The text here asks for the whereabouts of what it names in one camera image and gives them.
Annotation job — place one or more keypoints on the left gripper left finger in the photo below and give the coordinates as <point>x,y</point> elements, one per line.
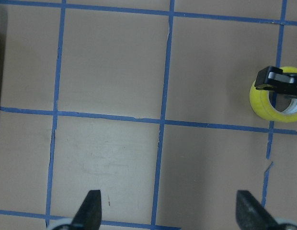
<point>88,216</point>

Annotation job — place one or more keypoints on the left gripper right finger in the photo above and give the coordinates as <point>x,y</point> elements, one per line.
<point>251,215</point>

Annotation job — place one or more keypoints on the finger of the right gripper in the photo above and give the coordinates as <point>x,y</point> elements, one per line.
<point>277,80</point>

